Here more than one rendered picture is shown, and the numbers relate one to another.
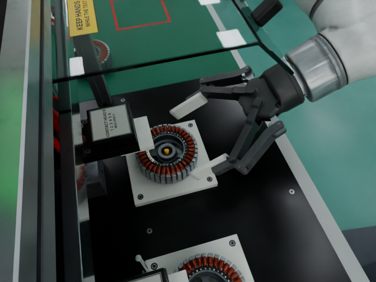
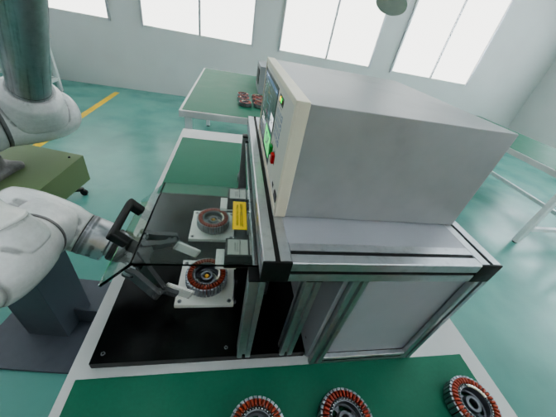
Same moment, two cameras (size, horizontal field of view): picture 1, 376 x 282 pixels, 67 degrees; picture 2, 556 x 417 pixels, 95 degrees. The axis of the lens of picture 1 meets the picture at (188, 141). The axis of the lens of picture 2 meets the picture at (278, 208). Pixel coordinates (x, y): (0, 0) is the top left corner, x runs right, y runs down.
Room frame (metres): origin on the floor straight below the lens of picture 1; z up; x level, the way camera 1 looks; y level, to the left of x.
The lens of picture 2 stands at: (0.71, 0.20, 1.40)
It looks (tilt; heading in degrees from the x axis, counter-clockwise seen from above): 36 degrees down; 181
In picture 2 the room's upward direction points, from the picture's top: 12 degrees clockwise
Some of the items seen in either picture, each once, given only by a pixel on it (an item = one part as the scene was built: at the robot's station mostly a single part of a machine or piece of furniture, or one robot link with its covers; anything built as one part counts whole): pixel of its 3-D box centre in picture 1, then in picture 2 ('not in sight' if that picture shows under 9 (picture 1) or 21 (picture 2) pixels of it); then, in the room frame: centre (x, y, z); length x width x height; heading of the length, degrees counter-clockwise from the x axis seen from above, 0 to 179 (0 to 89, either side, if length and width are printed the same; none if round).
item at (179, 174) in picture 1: (167, 153); (206, 276); (0.27, 0.04, 0.80); 0.11 x 0.11 x 0.04
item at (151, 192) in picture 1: (167, 159); (207, 282); (0.27, 0.04, 0.78); 0.15 x 0.15 x 0.01; 16
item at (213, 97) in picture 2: not in sight; (245, 125); (-2.19, -0.44, 0.37); 1.85 x 1.10 x 0.75; 16
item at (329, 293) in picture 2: not in sight; (295, 220); (0.09, 0.25, 0.92); 0.66 x 0.01 x 0.30; 16
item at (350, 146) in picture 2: not in sight; (349, 131); (0.08, 0.32, 1.22); 0.44 x 0.39 x 0.20; 16
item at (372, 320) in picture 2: not in sight; (384, 321); (0.36, 0.48, 0.91); 0.28 x 0.03 x 0.32; 106
